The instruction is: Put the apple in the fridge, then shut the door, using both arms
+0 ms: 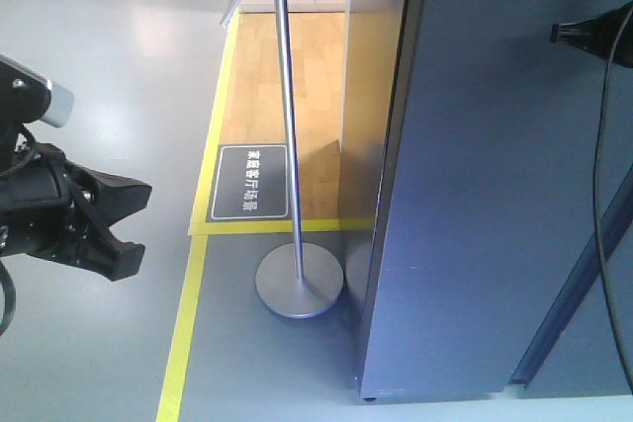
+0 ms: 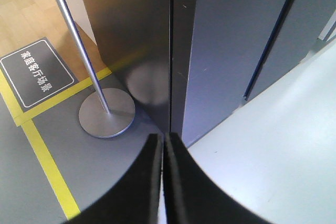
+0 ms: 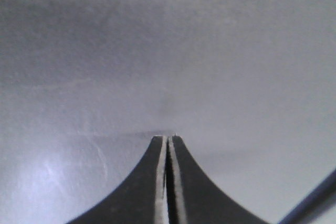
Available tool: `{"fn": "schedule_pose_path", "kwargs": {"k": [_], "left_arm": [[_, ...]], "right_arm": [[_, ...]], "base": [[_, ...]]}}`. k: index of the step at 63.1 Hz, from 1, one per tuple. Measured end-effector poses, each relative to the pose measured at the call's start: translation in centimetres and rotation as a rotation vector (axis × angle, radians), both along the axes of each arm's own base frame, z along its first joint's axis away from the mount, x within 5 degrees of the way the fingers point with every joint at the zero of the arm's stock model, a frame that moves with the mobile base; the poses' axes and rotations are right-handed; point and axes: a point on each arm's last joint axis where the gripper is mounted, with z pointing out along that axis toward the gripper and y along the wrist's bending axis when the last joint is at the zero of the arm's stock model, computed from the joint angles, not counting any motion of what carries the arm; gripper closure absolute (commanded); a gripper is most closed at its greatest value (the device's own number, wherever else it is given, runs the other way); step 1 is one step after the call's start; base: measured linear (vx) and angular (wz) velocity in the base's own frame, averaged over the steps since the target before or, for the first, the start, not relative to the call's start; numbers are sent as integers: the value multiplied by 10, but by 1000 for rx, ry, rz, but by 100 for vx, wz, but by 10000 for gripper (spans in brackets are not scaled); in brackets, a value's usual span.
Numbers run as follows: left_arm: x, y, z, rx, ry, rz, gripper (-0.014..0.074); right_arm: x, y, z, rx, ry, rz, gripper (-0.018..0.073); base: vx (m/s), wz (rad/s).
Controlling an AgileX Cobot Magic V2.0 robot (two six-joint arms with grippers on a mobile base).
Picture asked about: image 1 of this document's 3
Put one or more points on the black floor sign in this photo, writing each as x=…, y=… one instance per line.
x=250, y=183

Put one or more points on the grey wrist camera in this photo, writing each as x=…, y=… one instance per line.
x=27, y=96

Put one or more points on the dark grey fridge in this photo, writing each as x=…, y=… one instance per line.
x=484, y=271

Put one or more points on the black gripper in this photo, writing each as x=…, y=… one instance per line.
x=58, y=210

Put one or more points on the steel stanchion post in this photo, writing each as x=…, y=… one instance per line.
x=298, y=280

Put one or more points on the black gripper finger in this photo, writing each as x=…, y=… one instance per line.
x=603, y=36

